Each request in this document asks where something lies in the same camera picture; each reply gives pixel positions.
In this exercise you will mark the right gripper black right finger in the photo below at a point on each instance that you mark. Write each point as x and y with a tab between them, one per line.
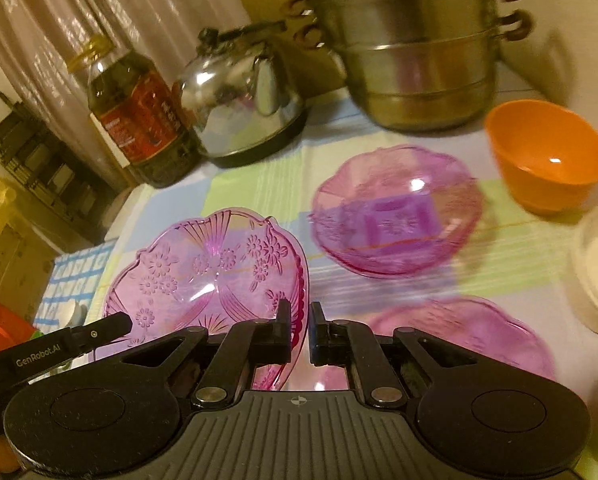
353	346

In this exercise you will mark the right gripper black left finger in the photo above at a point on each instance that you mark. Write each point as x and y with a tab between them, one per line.
246	346

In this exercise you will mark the pink glass plate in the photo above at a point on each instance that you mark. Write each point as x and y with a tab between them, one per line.
498	327
395	212
232	266

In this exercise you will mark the orange red box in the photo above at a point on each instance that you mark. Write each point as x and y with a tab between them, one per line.
13	329

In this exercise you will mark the cardboard box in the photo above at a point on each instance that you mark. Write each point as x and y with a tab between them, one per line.
26	264

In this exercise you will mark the blue patterned white cloth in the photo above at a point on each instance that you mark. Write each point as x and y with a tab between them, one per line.
71	288

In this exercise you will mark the checkered tablecloth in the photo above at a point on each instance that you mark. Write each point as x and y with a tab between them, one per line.
515	259

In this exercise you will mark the black metal rack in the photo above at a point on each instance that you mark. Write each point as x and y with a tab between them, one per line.
48	169

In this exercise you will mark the stainless steel kettle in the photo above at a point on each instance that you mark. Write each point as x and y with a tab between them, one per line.
237	95

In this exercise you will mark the cooking oil bottle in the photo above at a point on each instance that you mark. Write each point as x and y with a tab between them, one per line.
137	109

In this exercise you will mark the orange plastic bowl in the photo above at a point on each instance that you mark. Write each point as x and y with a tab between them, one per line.
547	155

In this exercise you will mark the stainless steel steamer pot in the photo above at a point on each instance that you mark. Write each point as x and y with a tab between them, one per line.
413	65

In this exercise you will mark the beige curtain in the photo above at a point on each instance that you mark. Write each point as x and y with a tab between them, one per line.
38	39

